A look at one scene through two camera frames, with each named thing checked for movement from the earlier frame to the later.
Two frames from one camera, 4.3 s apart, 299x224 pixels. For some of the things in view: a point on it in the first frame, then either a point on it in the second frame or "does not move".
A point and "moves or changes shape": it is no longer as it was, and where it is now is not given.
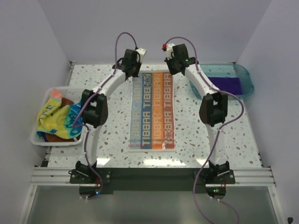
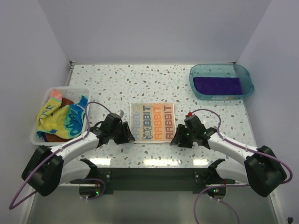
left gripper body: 136,67 to 112,133
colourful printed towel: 152,123 moves or changes shape
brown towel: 65,101 does not move
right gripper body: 172,65 to 189,138
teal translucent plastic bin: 230,70 does not move
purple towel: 232,85 does not move
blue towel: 74,110 does not move
